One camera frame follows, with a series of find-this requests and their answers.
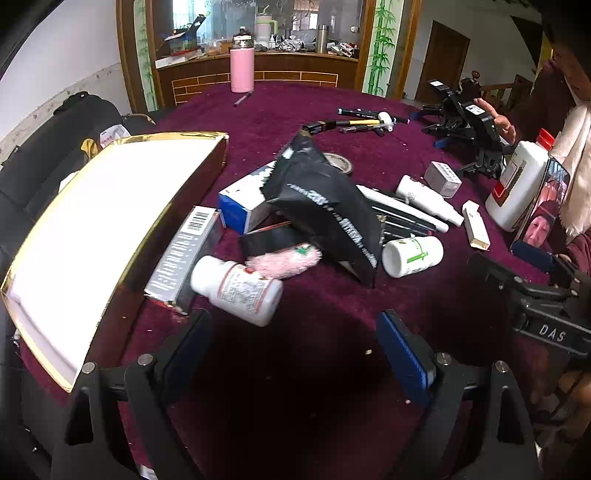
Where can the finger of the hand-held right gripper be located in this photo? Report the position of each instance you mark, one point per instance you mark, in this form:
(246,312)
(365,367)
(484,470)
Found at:
(494,274)
(531,256)

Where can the white pill bottle green label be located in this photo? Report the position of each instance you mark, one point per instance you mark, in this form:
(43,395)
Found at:
(413,256)

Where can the blue white medicine box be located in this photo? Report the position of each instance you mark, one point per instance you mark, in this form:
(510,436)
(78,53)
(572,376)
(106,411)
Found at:
(240,198)

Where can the white marker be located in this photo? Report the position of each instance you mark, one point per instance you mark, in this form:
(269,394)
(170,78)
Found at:
(401,203)

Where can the yellow cloth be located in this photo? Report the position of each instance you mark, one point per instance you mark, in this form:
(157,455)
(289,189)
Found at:
(90,148)

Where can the large white jug red cap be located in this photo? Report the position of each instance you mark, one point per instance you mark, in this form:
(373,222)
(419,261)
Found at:
(519,184)

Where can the black marker grey ends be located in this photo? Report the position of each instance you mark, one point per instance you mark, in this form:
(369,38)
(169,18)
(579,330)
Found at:
(406,217)

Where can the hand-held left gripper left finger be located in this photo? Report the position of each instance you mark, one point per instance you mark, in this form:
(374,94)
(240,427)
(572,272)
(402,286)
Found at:
(191,350)

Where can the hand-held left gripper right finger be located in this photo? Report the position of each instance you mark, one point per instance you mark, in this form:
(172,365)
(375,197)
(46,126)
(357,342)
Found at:
(406,355)

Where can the small grey box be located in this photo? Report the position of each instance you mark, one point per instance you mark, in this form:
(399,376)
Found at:
(443,180)

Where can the white gold-trimmed box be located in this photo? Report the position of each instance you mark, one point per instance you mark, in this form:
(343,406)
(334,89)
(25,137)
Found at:
(87,249)

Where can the wooden cabinet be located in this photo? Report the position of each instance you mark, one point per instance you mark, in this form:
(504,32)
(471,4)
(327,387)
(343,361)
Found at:
(277,69)

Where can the black tape roll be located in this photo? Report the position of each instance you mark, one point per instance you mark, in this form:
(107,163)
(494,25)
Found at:
(339,162)

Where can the brown wooden door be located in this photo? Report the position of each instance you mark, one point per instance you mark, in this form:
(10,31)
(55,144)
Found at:
(443,60)

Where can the slim black marker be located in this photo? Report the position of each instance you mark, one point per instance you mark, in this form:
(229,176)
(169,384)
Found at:
(364,113)

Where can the black foil packet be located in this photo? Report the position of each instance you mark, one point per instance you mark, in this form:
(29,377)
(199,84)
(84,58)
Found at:
(323,207)

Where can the narrow beige white box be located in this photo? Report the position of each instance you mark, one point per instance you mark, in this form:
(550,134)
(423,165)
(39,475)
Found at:
(476,226)

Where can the white green tumbler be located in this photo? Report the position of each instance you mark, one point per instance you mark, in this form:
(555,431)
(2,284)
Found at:
(265,30)

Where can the dark pen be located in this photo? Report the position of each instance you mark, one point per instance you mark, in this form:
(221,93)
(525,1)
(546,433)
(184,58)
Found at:
(242,98)

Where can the white squeeze tube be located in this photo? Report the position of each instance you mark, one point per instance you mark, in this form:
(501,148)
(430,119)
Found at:
(429,198)

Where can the white pill bottle red label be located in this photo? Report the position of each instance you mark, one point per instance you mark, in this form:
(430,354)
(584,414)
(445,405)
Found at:
(235,290)

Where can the black and gold lipstick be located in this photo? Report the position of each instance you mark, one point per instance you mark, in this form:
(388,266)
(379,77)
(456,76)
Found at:
(318,127)

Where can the steel thermos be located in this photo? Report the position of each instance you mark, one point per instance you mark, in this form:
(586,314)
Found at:
(322,39)

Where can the silver barcode box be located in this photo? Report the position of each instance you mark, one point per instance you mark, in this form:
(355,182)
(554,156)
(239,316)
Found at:
(182,256)

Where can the black marker red caps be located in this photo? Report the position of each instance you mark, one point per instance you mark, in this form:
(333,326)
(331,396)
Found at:
(406,229)

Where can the white plastic bag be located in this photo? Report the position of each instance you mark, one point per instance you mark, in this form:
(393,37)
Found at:
(111,136)

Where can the pink fluffy pouch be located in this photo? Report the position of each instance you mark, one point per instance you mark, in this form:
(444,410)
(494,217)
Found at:
(281,263)

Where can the pink insulated bottle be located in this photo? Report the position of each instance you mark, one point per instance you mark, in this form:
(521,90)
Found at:
(242,69)

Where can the silver pen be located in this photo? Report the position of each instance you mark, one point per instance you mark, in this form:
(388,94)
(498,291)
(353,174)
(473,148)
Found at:
(360,130)

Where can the black backpack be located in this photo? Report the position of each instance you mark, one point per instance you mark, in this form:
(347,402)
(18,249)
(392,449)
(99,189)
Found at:
(37,175)
(85,108)

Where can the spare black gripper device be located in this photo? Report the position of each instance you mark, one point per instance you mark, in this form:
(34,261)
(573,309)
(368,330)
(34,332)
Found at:
(480,129)
(445,99)

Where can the yellow black small hammer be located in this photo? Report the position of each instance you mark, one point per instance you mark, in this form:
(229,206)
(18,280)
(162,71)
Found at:
(364,122)

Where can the smartphone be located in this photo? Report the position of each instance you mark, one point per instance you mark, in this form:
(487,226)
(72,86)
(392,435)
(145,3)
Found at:
(545,207)

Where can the person's right hand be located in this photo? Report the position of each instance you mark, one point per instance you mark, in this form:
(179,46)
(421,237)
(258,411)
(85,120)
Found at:
(575,392)

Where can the bamboo painted panel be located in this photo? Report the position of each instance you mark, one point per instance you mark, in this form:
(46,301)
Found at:
(381,46)
(145,55)

